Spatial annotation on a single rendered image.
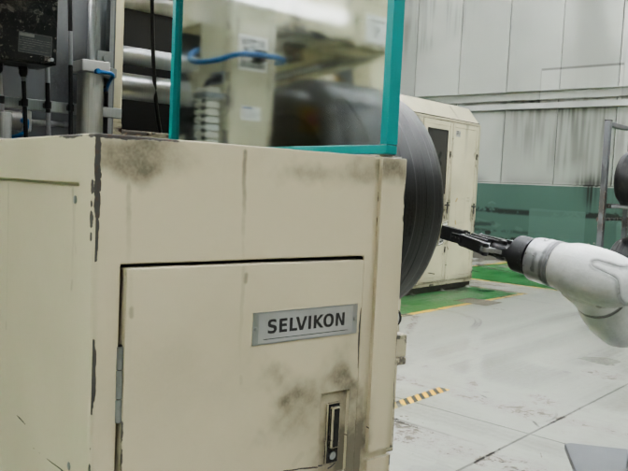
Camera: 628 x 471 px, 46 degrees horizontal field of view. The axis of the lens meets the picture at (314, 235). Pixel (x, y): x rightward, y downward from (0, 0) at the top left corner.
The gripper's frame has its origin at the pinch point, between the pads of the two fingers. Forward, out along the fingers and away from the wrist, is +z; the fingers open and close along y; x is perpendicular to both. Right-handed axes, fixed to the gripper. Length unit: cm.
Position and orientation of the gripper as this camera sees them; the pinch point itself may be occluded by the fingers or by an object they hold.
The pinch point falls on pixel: (454, 235)
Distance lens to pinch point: 162.9
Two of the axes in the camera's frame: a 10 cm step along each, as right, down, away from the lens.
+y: -7.7, 0.1, -6.3
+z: -6.2, -2.2, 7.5
